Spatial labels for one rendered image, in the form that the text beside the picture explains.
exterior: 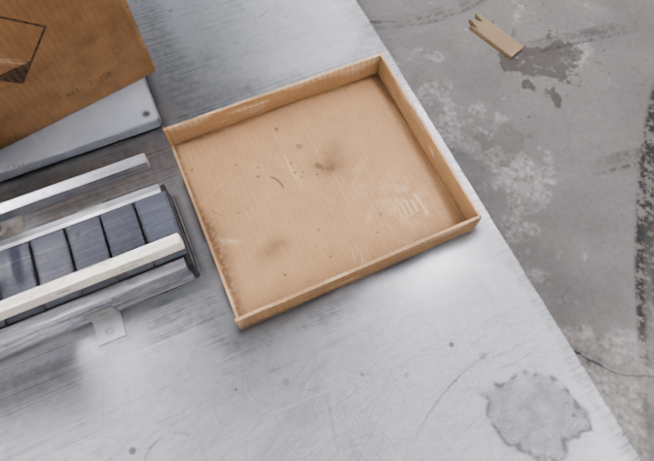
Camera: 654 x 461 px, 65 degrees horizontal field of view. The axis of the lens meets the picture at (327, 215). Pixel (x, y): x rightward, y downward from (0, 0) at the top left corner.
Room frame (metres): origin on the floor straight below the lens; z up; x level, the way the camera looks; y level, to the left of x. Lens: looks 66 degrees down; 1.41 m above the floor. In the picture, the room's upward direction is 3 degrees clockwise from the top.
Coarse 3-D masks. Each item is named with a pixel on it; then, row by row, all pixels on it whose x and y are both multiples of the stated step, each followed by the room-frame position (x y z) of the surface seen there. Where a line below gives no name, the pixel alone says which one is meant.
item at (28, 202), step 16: (128, 160) 0.24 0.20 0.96; (144, 160) 0.25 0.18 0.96; (80, 176) 0.22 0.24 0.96; (96, 176) 0.23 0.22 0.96; (112, 176) 0.23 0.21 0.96; (32, 192) 0.21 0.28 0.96; (48, 192) 0.21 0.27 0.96; (64, 192) 0.21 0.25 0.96; (80, 192) 0.21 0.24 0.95; (0, 208) 0.19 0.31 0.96; (16, 208) 0.19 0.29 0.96; (32, 208) 0.19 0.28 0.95
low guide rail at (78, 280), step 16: (160, 240) 0.18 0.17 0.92; (176, 240) 0.18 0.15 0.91; (128, 256) 0.16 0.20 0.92; (144, 256) 0.16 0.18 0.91; (160, 256) 0.17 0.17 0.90; (80, 272) 0.14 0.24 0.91; (96, 272) 0.14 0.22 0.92; (112, 272) 0.15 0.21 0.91; (48, 288) 0.13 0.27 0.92; (64, 288) 0.13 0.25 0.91; (80, 288) 0.13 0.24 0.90; (0, 304) 0.11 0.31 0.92; (16, 304) 0.11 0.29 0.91; (32, 304) 0.11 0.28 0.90; (0, 320) 0.10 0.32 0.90
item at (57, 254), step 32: (96, 224) 0.21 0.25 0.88; (128, 224) 0.21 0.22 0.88; (160, 224) 0.21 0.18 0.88; (0, 256) 0.17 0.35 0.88; (32, 256) 0.17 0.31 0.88; (64, 256) 0.17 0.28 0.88; (96, 256) 0.17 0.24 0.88; (0, 288) 0.13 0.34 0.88; (32, 288) 0.13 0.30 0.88; (96, 288) 0.14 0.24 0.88
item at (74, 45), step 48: (0, 0) 0.37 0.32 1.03; (48, 0) 0.40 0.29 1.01; (96, 0) 0.42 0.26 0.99; (0, 48) 0.36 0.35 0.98; (48, 48) 0.38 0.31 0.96; (96, 48) 0.41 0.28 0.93; (144, 48) 0.44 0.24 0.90; (0, 96) 0.34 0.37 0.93; (48, 96) 0.36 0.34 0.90; (96, 96) 0.39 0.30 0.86; (0, 144) 0.31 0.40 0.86
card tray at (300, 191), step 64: (384, 64) 0.46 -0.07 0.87; (192, 128) 0.35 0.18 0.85; (256, 128) 0.37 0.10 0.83; (320, 128) 0.38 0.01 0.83; (384, 128) 0.38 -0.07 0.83; (192, 192) 0.28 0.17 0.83; (256, 192) 0.28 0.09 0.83; (320, 192) 0.28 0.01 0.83; (384, 192) 0.29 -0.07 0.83; (448, 192) 0.29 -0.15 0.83; (256, 256) 0.20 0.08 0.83; (320, 256) 0.20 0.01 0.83; (384, 256) 0.19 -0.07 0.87; (256, 320) 0.12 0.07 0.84
